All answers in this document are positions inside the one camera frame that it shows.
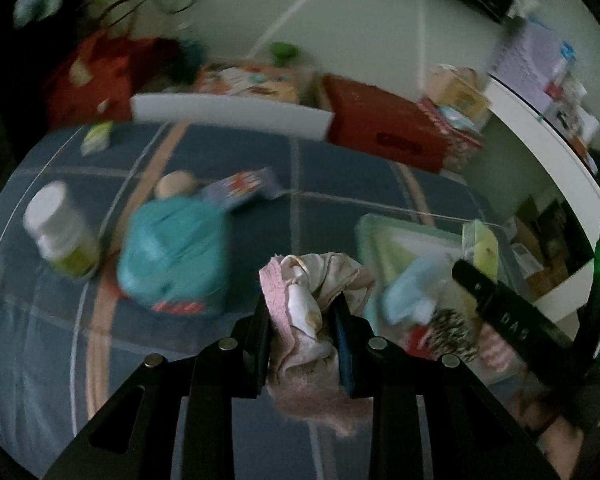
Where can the patterned gift box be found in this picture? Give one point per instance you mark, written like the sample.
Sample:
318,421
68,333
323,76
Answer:
462,145

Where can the blue plaid table cloth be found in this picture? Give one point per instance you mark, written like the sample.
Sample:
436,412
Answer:
68,343

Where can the red scrunchie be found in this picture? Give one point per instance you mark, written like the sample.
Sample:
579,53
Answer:
417,341

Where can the white curved desk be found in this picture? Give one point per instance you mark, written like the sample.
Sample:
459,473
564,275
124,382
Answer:
570,176

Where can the pink white fuzzy cloth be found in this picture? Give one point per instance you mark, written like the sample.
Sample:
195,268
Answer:
493,350

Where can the shallow teal cardboard tray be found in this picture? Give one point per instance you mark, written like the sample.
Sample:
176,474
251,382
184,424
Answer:
386,247

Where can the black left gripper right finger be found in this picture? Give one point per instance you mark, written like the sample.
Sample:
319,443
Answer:
432,419

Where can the red handbag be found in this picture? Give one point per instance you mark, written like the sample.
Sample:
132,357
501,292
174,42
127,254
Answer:
98,82

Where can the purple snack packet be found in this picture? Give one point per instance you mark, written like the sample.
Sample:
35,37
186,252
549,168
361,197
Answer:
236,190

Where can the green tissue pack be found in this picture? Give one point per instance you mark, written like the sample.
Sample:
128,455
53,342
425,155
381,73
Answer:
480,248
97,139

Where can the light blue cloth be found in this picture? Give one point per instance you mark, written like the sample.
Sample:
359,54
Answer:
424,287

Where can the pink beige cloth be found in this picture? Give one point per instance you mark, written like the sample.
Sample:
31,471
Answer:
303,374

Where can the teal square toy box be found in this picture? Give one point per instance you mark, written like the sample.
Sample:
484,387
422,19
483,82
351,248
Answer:
175,257

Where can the white perforated organizer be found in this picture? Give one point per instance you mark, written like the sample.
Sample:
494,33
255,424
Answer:
525,62

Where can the orange toy box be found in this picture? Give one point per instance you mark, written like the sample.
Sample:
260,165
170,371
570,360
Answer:
254,81

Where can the red cardboard box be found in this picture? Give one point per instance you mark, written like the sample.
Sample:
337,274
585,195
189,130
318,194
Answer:
370,120

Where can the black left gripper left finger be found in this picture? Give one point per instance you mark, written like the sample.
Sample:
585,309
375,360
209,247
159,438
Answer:
166,406

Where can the beige makeup sponge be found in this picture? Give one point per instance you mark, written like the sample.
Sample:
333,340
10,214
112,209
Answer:
177,183

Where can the white green pill bottle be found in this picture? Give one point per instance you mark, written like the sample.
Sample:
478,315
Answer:
60,231

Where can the person right hand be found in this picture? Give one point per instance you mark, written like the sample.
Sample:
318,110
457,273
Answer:
568,448

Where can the beige gift bag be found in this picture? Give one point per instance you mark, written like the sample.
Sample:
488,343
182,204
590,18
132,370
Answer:
456,87

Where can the leopard print scrunchie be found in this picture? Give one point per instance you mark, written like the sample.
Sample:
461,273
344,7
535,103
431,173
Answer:
450,333

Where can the white foam board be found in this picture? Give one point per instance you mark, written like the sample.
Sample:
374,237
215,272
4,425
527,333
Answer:
236,112

